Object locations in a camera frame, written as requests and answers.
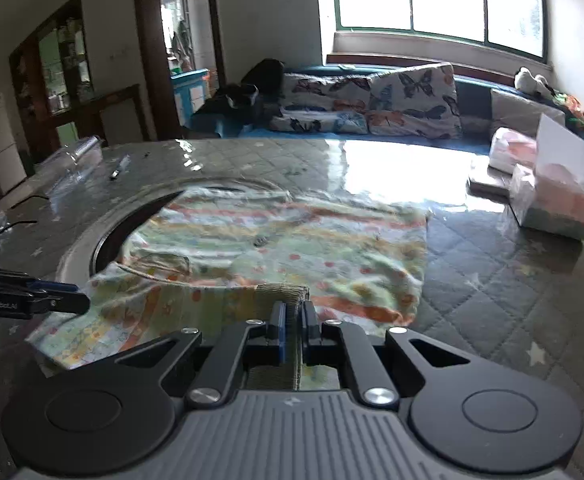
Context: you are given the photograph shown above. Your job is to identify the round black induction cooktop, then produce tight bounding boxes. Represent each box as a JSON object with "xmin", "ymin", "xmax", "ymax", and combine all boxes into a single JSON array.
[{"xmin": 56, "ymin": 179, "xmax": 293, "ymax": 287}]

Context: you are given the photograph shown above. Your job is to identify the eyeglasses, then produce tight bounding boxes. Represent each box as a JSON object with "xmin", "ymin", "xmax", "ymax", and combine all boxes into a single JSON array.
[{"xmin": 0, "ymin": 194, "xmax": 48, "ymax": 234}]

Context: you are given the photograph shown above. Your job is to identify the black bag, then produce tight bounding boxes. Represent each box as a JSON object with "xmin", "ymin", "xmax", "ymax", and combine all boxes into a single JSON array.
[{"xmin": 192, "ymin": 58, "xmax": 287, "ymax": 139}]

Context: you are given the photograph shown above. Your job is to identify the blue cabinet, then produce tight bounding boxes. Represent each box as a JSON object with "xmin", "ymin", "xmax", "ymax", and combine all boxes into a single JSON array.
[{"xmin": 171, "ymin": 68, "xmax": 211, "ymax": 129}]

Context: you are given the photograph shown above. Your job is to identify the clear plastic holder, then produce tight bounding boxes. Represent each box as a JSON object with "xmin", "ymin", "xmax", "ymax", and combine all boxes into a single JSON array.
[{"xmin": 34, "ymin": 135, "xmax": 104, "ymax": 197}]

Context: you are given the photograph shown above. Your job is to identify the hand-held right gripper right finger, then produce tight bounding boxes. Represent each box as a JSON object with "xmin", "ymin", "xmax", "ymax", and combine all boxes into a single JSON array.
[{"xmin": 302, "ymin": 301, "xmax": 473, "ymax": 406}]

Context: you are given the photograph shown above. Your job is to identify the green printed jacket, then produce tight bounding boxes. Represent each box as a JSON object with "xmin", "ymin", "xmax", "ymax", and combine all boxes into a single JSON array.
[{"xmin": 26, "ymin": 187, "xmax": 433, "ymax": 392}]

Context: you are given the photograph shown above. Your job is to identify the large butterfly print pillow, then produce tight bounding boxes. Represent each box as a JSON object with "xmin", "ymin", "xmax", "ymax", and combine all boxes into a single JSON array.
[{"xmin": 367, "ymin": 62, "xmax": 463, "ymax": 140}]

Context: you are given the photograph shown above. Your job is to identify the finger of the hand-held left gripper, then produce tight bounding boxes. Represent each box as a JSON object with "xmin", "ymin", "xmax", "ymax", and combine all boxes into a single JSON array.
[
  {"xmin": 0, "ymin": 268, "xmax": 80, "ymax": 295},
  {"xmin": 22, "ymin": 291, "xmax": 91, "ymax": 316}
]

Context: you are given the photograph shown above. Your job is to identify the wooden glass display cabinet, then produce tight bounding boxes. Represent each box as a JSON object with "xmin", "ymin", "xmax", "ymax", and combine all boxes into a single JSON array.
[{"xmin": 8, "ymin": 0, "xmax": 95, "ymax": 162}]

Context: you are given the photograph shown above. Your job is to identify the wooden side table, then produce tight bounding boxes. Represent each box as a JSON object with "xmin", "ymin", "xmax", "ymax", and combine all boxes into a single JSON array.
[{"xmin": 74, "ymin": 83, "xmax": 155, "ymax": 147}]

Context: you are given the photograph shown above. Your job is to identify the tissue box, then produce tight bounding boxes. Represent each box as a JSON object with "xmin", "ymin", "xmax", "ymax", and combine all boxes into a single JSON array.
[{"xmin": 509, "ymin": 113, "xmax": 584, "ymax": 241}]

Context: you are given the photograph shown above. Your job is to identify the flat grey book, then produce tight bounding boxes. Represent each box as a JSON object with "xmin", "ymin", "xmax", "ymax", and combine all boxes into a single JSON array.
[{"xmin": 466, "ymin": 162, "xmax": 516, "ymax": 201}]

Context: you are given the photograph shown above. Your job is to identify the grey white plush toy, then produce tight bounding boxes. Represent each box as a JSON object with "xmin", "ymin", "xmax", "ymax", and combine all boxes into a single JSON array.
[{"xmin": 515, "ymin": 67, "xmax": 556, "ymax": 99}]

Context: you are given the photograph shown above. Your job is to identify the black pen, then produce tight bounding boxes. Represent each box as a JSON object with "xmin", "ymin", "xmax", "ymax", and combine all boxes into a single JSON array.
[{"xmin": 110, "ymin": 154, "xmax": 132, "ymax": 181}]

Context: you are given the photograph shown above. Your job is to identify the dark wooden door frame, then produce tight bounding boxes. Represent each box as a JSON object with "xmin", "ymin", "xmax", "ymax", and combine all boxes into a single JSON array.
[{"xmin": 131, "ymin": 0, "xmax": 228, "ymax": 142}]

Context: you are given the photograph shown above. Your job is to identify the orange green plush toy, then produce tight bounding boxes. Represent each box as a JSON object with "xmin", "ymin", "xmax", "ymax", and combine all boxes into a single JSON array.
[{"xmin": 554, "ymin": 92, "xmax": 584, "ymax": 121}]

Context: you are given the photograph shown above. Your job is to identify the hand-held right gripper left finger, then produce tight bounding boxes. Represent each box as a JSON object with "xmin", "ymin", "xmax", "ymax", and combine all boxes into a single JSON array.
[{"xmin": 114, "ymin": 301, "xmax": 287, "ymax": 409}]

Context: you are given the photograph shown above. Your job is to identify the grey cushion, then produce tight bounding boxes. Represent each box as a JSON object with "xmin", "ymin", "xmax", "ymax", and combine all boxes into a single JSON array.
[{"xmin": 489, "ymin": 87, "xmax": 568, "ymax": 137}]

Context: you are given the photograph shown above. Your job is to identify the white refrigerator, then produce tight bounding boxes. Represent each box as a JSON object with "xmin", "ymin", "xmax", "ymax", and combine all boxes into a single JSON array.
[{"xmin": 0, "ymin": 92, "xmax": 28, "ymax": 196}]

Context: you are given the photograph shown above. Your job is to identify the hanging clothes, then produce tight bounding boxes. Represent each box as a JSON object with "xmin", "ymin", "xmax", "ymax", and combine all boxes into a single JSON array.
[{"xmin": 171, "ymin": 19, "xmax": 193, "ymax": 72}]

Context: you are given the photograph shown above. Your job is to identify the white pink tissue packet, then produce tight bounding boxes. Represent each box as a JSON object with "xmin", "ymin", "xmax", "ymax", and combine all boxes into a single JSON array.
[{"xmin": 488, "ymin": 127, "xmax": 541, "ymax": 174}]

